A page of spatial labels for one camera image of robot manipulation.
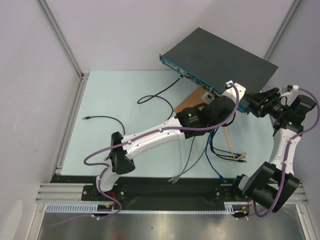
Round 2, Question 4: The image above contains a black ethernet cable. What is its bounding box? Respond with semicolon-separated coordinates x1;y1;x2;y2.
209;129;247;164
207;129;238;161

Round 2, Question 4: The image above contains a blue ethernet cable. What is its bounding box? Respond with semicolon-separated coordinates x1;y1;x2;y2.
204;132;228;182
211;128;245;158

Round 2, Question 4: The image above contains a grey ethernet cable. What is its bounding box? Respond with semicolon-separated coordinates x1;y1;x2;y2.
165;139;208;182
168;137;196;184

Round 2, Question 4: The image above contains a black thin cable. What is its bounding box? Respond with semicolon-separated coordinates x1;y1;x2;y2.
82;114;126;134

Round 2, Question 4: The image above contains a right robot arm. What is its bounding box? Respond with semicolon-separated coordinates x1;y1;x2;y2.
228;85;320;213

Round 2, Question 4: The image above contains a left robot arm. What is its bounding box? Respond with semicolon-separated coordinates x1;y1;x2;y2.
92;95;239;200

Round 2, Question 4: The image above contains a wooden base board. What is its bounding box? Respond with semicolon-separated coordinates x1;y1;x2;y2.
174;87;208;113

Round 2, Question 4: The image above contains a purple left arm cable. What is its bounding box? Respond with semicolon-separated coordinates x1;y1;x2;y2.
82;82;240;221

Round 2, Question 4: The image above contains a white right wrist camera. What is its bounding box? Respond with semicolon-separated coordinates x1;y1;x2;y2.
280;84;299;99

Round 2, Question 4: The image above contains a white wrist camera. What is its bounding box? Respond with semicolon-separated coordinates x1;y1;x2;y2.
222;80;247;103
280;84;299;99

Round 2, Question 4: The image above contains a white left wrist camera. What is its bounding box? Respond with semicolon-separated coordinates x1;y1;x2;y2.
222;80;247;103

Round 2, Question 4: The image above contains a yellow ethernet cable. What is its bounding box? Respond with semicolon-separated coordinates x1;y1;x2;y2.
224;127;248;161

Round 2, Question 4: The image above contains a metal switch stand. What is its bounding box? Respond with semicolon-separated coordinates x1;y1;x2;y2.
201;92;215;104

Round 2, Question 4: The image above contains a black ethernet cable plugged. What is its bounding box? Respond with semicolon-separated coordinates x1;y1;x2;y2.
209;129;247;164

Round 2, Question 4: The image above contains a blue ethernet cable plugged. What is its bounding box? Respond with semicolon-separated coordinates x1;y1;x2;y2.
211;128;245;158

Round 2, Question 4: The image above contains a right aluminium frame post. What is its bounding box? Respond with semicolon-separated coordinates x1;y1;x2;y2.
263;0;302;61

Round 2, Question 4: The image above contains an aluminium frame post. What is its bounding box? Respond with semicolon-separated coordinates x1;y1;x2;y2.
263;0;302;61
36;0;85;80

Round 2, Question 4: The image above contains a blue-faced black network switch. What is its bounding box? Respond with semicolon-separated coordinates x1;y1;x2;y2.
158;27;279;115

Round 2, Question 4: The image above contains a black cable teal plug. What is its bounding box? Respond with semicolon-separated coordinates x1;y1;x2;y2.
136;75;184;120

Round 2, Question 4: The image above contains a white slotted cable duct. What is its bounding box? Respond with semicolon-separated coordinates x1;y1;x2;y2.
46;202;250;215

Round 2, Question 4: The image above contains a grey ethernet cable plugged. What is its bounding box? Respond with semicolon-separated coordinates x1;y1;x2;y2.
165;139;208;182

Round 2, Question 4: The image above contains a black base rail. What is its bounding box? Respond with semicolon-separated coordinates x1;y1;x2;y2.
50;175;250;212

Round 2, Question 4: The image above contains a left aluminium frame post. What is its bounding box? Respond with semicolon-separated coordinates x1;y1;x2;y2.
36;0;85;80

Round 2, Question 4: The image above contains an aluminium front frame rail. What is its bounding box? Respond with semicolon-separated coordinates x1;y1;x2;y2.
35;183;309;204

